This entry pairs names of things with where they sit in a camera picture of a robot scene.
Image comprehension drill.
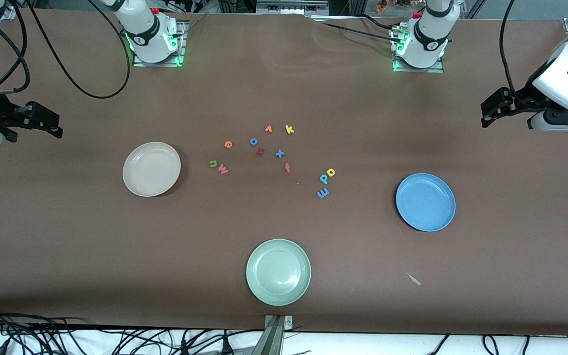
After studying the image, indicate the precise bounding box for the blue round plate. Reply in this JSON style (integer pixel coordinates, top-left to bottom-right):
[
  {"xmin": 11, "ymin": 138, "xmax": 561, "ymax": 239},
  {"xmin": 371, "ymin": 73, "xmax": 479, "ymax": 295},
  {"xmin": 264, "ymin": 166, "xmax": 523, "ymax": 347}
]
[{"xmin": 395, "ymin": 173, "xmax": 457, "ymax": 232}]

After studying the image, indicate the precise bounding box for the beige round plate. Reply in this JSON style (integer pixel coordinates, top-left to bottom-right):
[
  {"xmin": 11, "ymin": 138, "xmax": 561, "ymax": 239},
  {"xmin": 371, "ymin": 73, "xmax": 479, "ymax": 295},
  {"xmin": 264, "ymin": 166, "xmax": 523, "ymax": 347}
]
[{"xmin": 122, "ymin": 142, "xmax": 181, "ymax": 198}]

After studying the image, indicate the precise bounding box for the brown table cover sheet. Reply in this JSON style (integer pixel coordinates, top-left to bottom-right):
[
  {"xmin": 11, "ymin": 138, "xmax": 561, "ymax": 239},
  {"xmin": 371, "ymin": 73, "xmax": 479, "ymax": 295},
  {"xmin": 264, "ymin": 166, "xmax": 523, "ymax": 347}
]
[{"xmin": 0, "ymin": 7, "xmax": 568, "ymax": 337}]

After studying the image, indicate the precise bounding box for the pale green round plate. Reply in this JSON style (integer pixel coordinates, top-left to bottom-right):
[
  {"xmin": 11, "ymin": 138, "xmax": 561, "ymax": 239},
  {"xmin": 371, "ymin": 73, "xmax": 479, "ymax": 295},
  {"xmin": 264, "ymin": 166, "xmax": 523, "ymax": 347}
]
[{"xmin": 246, "ymin": 239, "xmax": 312, "ymax": 307}]

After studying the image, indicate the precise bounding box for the aluminium profile beam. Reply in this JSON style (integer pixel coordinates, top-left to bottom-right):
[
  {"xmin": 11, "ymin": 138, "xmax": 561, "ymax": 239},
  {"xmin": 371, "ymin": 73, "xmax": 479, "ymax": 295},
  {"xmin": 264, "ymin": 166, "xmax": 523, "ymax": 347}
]
[{"xmin": 250, "ymin": 318, "xmax": 284, "ymax": 355}]

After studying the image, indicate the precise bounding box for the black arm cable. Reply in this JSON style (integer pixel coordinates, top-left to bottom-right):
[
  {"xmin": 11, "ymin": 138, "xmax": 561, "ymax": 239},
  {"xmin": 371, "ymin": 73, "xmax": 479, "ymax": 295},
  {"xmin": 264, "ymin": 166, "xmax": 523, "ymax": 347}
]
[
  {"xmin": 0, "ymin": 0, "xmax": 133, "ymax": 99},
  {"xmin": 499, "ymin": 0, "xmax": 536, "ymax": 107}
]

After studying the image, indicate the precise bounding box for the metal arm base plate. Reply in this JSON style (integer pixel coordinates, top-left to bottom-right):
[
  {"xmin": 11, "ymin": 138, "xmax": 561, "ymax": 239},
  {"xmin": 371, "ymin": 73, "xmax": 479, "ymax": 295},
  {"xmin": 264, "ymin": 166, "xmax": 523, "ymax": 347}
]
[
  {"xmin": 391, "ymin": 27, "xmax": 445, "ymax": 74},
  {"xmin": 133, "ymin": 20, "xmax": 188, "ymax": 68}
]

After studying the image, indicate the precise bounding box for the black base cable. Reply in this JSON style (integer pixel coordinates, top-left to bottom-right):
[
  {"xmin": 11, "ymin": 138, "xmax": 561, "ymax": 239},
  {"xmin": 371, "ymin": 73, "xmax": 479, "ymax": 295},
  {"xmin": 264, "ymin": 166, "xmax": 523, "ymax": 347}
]
[{"xmin": 309, "ymin": 15, "xmax": 405, "ymax": 45}]

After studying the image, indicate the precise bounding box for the silver metal frame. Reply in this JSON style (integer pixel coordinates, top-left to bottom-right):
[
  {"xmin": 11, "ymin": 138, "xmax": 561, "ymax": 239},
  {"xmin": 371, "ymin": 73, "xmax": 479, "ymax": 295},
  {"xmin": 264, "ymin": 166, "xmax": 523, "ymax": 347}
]
[{"xmin": 256, "ymin": 0, "xmax": 330, "ymax": 15}]

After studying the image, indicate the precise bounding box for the metal table edge bracket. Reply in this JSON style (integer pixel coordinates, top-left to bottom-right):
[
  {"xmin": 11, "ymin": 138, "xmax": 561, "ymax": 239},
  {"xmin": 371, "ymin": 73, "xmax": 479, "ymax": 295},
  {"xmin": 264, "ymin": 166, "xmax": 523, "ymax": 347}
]
[{"xmin": 264, "ymin": 315, "xmax": 293, "ymax": 330}]

